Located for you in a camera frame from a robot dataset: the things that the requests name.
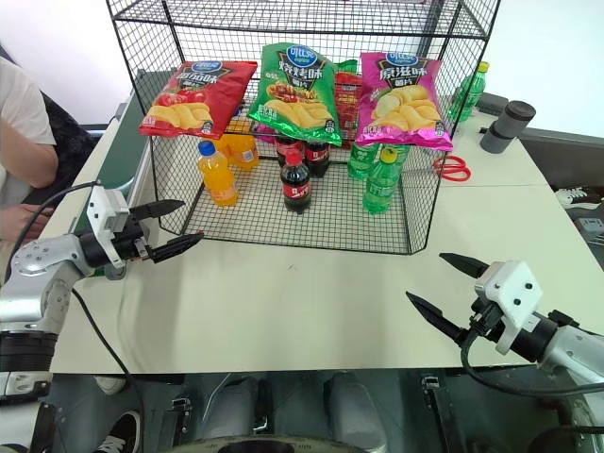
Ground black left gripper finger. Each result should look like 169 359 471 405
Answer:
149 231 206 264
128 199 187 221

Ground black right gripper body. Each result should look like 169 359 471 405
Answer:
452 297 505 347

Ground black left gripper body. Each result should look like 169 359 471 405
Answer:
111 217 156 262

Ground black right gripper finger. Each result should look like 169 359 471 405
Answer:
438 252 490 280
405 291 468 348

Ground green conveyor belt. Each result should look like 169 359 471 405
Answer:
75 68 185 232

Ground orange soda bottle blue cap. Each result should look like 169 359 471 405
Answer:
196 140 238 209

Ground dark patterned garment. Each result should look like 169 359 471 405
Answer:
40 92 97 205

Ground red chips bag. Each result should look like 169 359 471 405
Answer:
138 59 260 141

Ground green soda bottle yellow cap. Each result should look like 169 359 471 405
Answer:
447 60 489 123
361 145 411 216

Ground white laced shoe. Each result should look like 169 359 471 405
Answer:
552 186 596 207

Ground grey power strip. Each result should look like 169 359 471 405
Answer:
568 202 604 246

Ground cola bottle red cap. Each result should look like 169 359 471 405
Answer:
280 151 314 216

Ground cola bottle red label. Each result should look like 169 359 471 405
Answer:
303 140 331 179
275 135 297 167

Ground grey cylindrical holder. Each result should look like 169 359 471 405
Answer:
479 99 537 154

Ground person in white shirt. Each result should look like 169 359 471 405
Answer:
0 55 60 210

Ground magenta chips bag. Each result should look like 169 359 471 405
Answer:
354 51 455 153

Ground green chips bag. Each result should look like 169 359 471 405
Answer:
246 42 344 148

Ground black and white sneaker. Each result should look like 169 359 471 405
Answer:
92 409 143 453

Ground small red snack packet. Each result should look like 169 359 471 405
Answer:
333 59 364 143

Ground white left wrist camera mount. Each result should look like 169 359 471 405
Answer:
85 184 130 234

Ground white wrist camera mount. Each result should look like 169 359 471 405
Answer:
85 184 130 234
473 260 545 354

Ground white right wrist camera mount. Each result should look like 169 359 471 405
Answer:
473 260 545 354

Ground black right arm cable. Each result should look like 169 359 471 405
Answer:
460 309 604 398

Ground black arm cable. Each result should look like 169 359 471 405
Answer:
8 178 103 275
460 309 604 398

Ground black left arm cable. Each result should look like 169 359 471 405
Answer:
8 178 103 275

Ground red handled scissors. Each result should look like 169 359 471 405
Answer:
432 155 472 182

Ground black wire mesh rack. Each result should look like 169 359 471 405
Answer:
105 0 502 257

